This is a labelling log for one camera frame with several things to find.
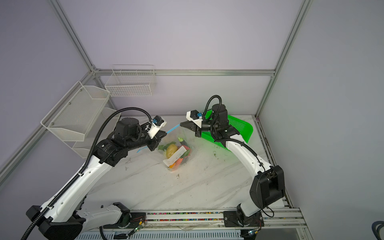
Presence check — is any red pepper toy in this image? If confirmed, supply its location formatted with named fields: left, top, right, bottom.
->
left=184, top=146, right=191, bottom=155

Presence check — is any clear zip bag blue zipper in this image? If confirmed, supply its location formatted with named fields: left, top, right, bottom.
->
left=138, top=125, right=193, bottom=172

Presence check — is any yellow lemon toy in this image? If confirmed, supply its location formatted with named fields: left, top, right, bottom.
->
left=166, top=144, right=178, bottom=159

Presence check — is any orange carrot toy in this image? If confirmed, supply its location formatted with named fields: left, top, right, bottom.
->
left=169, top=158, right=183, bottom=170

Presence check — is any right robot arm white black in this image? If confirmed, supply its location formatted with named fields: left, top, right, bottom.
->
left=180, top=104, right=285, bottom=226

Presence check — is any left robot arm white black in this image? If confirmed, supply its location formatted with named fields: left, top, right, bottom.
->
left=22, top=116, right=167, bottom=240

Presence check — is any green plastic basket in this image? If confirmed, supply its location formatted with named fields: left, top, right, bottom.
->
left=202, top=110, right=253, bottom=148

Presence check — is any white mesh lower shelf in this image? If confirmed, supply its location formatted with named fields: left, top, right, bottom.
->
left=71, top=107, right=122, bottom=159

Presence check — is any white mesh shelf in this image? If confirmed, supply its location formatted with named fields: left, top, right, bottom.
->
left=41, top=82, right=111, bottom=142
left=71, top=107, right=122, bottom=159

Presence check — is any white mesh upper shelf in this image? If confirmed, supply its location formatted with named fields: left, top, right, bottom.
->
left=41, top=82, right=111, bottom=142

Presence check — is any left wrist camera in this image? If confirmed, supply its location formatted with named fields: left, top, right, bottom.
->
left=148, top=116, right=167, bottom=139

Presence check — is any white wire wall basket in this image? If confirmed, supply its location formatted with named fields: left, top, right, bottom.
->
left=105, top=65, right=157, bottom=97

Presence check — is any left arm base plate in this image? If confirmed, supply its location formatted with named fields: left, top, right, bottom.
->
left=103, top=212, right=147, bottom=229

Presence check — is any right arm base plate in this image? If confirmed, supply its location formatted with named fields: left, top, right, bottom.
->
left=223, top=211, right=264, bottom=228

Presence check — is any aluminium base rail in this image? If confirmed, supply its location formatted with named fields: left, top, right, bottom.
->
left=58, top=207, right=308, bottom=233

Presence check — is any black corrugated cable hose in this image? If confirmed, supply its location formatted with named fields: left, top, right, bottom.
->
left=20, top=107, right=154, bottom=240

